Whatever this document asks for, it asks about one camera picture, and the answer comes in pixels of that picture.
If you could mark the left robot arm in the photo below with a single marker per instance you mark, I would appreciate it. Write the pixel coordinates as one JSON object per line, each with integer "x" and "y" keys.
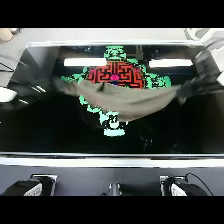
{"x": 20, "y": 188}

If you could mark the silver frame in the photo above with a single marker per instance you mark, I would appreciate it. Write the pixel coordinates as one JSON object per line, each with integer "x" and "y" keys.
{"x": 100, "y": 162}

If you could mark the grey-brown shirt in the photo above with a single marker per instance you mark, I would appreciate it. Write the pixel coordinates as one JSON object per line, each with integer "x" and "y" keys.
{"x": 133, "y": 101}

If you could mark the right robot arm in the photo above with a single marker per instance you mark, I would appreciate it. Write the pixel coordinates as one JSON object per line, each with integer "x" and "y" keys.
{"x": 188, "y": 189}

